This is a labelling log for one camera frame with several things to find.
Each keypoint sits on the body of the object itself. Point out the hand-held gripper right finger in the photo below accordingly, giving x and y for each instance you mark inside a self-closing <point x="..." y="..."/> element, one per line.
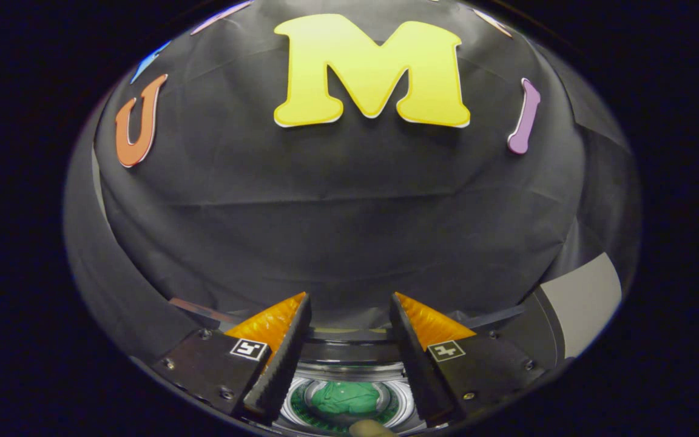
<point x="419" y="370"/>

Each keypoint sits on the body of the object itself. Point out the beige cabinet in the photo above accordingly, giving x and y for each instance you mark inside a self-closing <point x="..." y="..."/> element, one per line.
<point x="586" y="303"/>

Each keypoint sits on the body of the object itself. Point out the grey washing machine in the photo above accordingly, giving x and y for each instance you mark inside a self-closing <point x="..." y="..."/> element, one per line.
<point x="349" y="367"/>

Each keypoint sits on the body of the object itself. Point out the green polo shirt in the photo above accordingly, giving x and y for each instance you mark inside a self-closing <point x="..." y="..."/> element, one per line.
<point x="346" y="397"/>

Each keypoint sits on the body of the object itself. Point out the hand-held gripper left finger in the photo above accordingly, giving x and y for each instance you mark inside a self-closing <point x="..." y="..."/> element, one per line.
<point x="283" y="370"/>

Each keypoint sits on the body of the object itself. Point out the black backdrop cloth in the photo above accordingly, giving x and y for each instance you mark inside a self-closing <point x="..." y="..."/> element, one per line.
<point x="349" y="212"/>

